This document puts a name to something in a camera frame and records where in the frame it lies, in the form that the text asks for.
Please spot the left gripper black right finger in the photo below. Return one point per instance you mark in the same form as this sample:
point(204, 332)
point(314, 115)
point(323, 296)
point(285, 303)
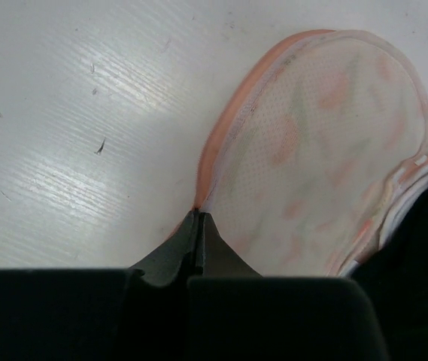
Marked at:
point(236, 314)

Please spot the pink mesh laundry bag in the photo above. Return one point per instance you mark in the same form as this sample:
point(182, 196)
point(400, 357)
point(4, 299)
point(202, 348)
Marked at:
point(318, 157)

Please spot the black bra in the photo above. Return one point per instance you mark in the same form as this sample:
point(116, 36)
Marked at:
point(396, 281)

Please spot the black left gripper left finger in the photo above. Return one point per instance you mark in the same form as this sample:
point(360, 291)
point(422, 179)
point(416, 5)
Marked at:
point(134, 313)

